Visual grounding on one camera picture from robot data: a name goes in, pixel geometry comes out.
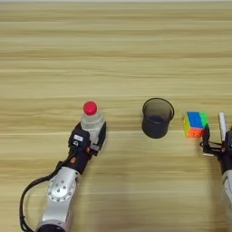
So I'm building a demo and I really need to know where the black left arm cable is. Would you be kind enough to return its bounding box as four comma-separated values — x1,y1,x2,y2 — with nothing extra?
19,159,71,232

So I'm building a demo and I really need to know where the black mesh cup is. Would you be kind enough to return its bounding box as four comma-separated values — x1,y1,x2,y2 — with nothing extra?
141,97,176,140

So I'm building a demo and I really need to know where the colourful puzzle cube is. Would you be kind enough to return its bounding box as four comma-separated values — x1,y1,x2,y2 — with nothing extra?
182,111,210,139

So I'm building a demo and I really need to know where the white marker pen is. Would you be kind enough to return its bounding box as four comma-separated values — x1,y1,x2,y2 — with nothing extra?
217,111,227,143

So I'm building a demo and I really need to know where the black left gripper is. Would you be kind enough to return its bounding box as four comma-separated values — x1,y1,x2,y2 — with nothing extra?
55,121,108,176

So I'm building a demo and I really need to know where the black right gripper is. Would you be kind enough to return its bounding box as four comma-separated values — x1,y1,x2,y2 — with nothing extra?
201,123,232,175

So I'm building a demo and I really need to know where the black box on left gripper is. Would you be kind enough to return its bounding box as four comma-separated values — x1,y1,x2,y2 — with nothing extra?
68,130,92,150

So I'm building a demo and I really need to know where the clear bottle with red cap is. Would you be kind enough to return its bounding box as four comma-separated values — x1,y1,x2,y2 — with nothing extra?
80,101,107,147

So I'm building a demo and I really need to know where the black tape measure strap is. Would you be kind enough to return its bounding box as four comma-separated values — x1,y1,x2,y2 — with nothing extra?
208,140,225,149

